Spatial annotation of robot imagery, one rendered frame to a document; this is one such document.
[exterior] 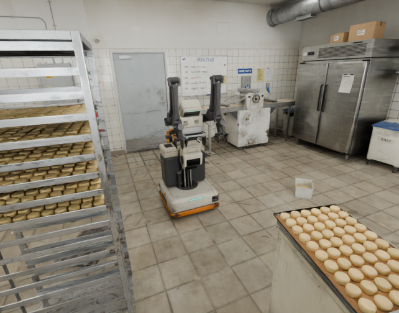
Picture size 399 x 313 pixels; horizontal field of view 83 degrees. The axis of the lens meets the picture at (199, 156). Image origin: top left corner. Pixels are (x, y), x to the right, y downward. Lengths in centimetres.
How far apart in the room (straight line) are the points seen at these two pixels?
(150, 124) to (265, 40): 336
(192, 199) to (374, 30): 388
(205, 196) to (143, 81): 307
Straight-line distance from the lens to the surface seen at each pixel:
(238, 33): 584
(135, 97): 505
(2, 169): 122
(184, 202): 269
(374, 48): 474
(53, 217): 128
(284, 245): 138
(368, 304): 107
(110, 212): 121
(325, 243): 124
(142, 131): 518
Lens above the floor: 167
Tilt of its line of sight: 21 degrees down
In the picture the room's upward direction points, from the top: 2 degrees counter-clockwise
